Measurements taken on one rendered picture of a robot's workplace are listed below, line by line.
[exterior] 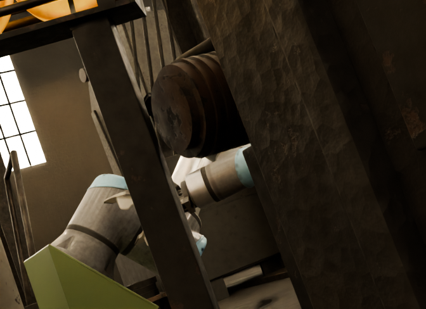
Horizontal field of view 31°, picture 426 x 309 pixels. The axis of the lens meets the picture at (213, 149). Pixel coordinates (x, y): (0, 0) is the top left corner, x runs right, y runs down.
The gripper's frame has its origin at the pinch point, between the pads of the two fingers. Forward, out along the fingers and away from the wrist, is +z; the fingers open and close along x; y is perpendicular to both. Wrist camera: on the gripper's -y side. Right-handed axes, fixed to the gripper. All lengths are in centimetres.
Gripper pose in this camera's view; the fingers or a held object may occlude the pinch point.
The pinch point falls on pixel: (118, 221)
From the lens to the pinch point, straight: 190.9
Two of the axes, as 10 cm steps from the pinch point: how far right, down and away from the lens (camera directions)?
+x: 4.5, 7.4, 5.1
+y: 0.9, 5.3, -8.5
